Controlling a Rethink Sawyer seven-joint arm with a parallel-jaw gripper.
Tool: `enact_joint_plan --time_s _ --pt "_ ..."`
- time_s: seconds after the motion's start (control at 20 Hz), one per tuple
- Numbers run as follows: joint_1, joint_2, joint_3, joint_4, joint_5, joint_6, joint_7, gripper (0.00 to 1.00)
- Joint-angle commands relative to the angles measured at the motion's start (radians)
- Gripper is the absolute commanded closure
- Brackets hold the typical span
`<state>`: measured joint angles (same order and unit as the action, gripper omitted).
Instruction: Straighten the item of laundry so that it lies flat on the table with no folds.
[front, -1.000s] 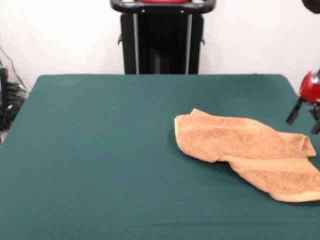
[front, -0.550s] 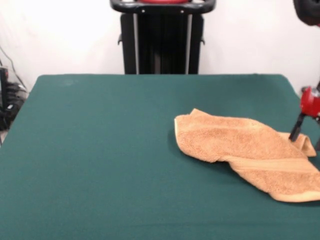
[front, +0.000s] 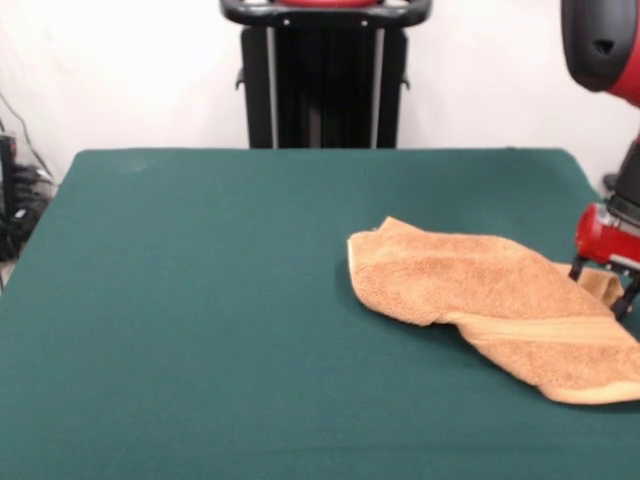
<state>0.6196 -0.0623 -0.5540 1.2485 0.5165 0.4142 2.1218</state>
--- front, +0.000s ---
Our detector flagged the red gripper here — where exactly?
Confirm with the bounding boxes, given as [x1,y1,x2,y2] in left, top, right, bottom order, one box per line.
[567,202,640,320]

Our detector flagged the orange terry towel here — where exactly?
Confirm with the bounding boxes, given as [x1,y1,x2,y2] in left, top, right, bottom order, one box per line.
[347,216,640,405]

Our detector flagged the dark green table cloth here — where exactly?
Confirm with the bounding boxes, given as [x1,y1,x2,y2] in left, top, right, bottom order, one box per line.
[0,147,640,480]

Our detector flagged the black electronics box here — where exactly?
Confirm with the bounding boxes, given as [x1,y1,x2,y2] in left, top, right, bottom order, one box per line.
[0,133,19,261]

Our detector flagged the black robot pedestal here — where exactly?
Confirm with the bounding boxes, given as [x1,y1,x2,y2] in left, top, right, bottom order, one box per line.
[218,0,432,150]

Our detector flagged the black cable bundle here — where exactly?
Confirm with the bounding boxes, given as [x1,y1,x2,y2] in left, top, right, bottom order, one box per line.
[12,165,57,221]

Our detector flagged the grey wall cable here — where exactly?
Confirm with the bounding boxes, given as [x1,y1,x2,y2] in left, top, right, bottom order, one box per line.
[0,92,51,176]

